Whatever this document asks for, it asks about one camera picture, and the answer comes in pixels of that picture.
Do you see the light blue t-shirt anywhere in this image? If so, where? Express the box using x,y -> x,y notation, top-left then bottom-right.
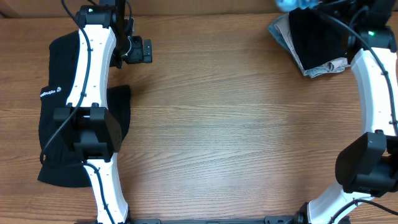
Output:
274,0 -> 320,12

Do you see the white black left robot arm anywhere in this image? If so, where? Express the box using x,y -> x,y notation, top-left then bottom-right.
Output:
53,0 -> 152,223

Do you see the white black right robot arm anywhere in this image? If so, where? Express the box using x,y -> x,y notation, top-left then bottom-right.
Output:
294,1 -> 397,224

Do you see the black garment with logo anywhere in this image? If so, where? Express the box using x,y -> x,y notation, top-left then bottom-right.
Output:
37,30 -> 132,189

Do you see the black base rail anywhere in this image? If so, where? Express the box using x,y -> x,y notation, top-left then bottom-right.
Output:
131,215 -> 295,224

